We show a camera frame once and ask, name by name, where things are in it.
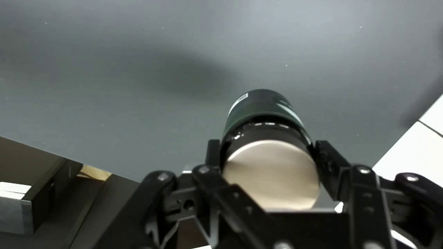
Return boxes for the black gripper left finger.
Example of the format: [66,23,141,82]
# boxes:
[94,140,268,249]

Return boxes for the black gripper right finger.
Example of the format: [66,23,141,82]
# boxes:
[313,140,443,249]

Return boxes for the dark green bottle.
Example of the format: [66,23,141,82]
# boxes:
[220,88,320,212]

